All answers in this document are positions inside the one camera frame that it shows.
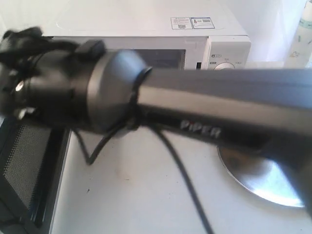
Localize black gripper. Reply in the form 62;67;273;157
0;26;49;119

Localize white microwave door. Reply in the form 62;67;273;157
0;117;70;234

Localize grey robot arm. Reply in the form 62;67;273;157
0;27;312;209

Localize white microwave oven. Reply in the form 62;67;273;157
43;0;251;70

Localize upper white control knob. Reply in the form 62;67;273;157
215;62;235;70

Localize round steel tray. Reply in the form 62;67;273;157
217;147;304;208

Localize white patterned bottle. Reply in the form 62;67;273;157
284;0;312;69

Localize black cable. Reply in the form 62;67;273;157
73;121;215;234

